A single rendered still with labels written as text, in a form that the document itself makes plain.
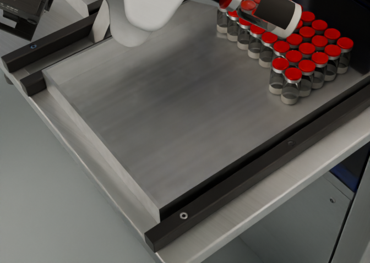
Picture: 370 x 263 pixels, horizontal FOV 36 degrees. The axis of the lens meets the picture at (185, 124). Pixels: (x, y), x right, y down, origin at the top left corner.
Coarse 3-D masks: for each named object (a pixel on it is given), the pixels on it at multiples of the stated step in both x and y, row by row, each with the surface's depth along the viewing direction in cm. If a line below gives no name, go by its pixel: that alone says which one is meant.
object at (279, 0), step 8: (264, 0) 33; (272, 0) 33; (280, 0) 33; (288, 0) 33; (264, 8) 33; (272, 8) 33; (280, 8) 33; (288, 8) 33; (256, 16) 33; (264, 16) 33; (272, 16) 33; (280, 16) 33; (288, 16) 33; (280, 24) 33; (288, 24) 33
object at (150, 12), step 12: (132, 0) 29; (144, 0) 29; (156, 0) 29; (168, 0) 29; (180, 0) 30; (132, 12) 29; (144, 12) 29; (156, 12) 29; (168, 12) 29; (132, 24) 29; (144, 24) 29; (156, 24) 29
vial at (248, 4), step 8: (232, 0) 32; (240, 0) 32; (248, 0) 33; (256, 0) 33; (232, 8) 33; (240, 8) 33; (248, 8) 33; (256, 8) 33; (296, 8) 33; (240, 16) 33; (248, 16) 33; (296, 16) 33; (256, 24) 34; (264, 24) 33; (272, 24) 33; (296, 24) 33; (272, 32) 34; (280, 32) 34; (288, 32) 34
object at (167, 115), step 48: (96, 48) 74; (144, 48) 79; (192, 48) 78; (96, 96) 73; (144, 96) 73; (192, 96) 72; (240, 96) 72; (336, 96) 67; (96, 144) 66; (144, 144) 67; (192, 144) 67; (240, 144) 67; (144, 192) 59; (192, 192) 60
